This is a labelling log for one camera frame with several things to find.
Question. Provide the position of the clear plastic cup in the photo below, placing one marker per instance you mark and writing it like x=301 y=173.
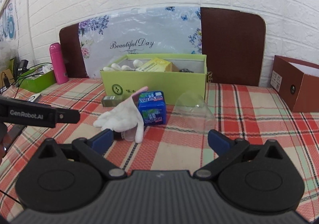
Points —
x=193 y=112

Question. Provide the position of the translucent plastic tube case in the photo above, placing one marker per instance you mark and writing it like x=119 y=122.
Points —
x=129 y=135

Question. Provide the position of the white plastic bag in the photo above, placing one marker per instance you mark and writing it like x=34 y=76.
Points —
x=8 y=50

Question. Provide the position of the small olive green box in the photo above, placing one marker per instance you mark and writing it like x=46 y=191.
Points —
x=111 y=100

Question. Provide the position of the plaid bed sheet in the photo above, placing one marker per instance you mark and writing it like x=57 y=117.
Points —
x=253 y=113

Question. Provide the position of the floral plastic packaged pillow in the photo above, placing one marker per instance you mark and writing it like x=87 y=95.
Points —
x=151 y=30

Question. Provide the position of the brown cardboard shoe box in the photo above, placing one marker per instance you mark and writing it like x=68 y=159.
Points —
x=296 y=82

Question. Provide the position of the dark brown headboard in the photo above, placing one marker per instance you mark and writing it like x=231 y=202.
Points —
x=233 y=42

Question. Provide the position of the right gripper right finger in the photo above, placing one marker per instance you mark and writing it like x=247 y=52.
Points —
x=228 y=150

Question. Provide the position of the green side box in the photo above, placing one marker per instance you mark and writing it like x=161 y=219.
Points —
x=37 y=78

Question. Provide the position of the green cardboard shoe box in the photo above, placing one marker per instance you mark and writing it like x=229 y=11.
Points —
x=190 y=76

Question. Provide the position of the white remote device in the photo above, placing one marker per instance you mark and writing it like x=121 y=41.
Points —
x=34 y=98

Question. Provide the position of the white pink glove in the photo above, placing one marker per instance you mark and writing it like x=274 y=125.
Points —
x=123 y=117

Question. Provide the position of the yellow green paper box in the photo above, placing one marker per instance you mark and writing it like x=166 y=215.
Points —
x=158 y=65

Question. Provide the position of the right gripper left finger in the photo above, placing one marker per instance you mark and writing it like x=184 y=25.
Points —
x=92 y=151

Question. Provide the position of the pink thermos bottle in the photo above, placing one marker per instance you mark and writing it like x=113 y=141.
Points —
x=58 y=63

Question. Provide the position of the blue mentos gum box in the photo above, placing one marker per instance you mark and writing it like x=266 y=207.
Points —
x=152 y=107

